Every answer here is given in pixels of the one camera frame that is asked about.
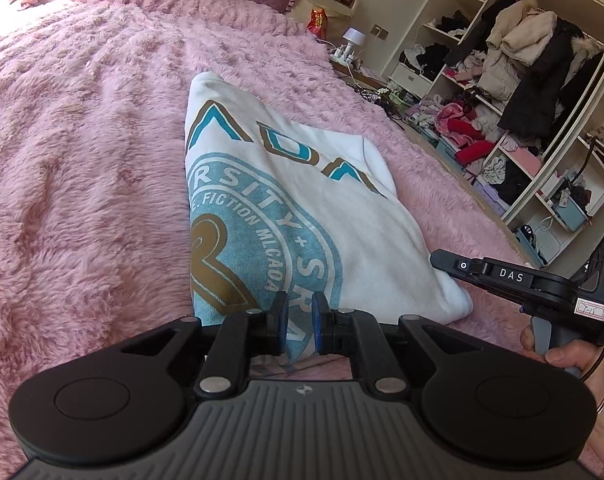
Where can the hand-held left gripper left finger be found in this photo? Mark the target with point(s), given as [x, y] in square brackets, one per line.
[280, 322]

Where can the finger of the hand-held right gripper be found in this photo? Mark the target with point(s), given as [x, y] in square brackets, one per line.
[462, 267]

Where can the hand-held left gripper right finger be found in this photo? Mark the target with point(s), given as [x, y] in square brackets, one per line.
[319, 325]

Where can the white printed sweatshirt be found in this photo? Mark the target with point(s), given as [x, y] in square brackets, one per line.
[332, 185]

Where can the pile of pink clothes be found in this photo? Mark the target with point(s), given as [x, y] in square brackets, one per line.
[457, 127]

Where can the person's right hand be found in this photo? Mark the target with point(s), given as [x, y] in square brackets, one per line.
[567, 355]

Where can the blue storage bin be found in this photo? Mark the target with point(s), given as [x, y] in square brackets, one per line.
[569, 215]
[532, 245]

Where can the black coat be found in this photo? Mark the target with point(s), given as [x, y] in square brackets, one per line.
[547, 90]

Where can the white drawer box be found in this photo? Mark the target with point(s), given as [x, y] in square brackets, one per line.
[410, 75]

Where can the wooden bedside table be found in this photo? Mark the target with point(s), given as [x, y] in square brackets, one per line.
[364, 77]

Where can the white power strip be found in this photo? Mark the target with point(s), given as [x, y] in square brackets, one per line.
[344, 58]

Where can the beige coat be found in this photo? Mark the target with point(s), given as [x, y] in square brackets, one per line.
[522, 35]

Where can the white table lamp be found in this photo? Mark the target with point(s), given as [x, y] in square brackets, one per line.
[353, 36]

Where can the pink fluffy blanket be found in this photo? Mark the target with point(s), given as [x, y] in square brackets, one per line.
[81, 160]

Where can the red snack bag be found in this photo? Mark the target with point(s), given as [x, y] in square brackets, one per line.
[318, 22]

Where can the wall socket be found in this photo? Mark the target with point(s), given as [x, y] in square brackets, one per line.
[379, 31]

